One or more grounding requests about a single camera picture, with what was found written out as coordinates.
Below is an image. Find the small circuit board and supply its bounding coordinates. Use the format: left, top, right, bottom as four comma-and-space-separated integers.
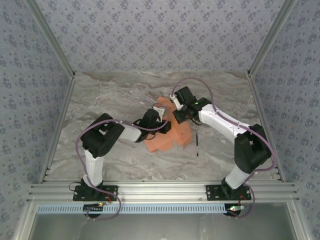
83, 203, 105, 213
226, 204, 245, 213

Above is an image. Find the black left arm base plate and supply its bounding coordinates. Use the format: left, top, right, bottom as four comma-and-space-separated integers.
72, 184, 119, 202

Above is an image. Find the aluminium table side rail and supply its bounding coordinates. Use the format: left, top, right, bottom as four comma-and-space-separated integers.
247, 74, 286, 183
38, 74, 77, 185

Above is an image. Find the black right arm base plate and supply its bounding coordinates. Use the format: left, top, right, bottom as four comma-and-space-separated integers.
205, 184, 252, 202

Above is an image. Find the aluminium frame post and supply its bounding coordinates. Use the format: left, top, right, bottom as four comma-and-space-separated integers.
246, 0, 298, 78
24, 0, 76, 78

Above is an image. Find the slotted pale blue cable duct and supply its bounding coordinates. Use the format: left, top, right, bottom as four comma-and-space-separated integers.
36, 203, 283, 215

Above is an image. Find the grey metal panel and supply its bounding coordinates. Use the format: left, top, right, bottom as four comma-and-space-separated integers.
32, 212, 297, 240

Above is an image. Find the aluminium lower frame leg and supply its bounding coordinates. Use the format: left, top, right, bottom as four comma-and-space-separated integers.
286, 202, 310, 240
12, 202, 38, 240

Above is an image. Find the aluminium mounting rail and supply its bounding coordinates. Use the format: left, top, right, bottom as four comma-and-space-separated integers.
26, 181, 300, 203

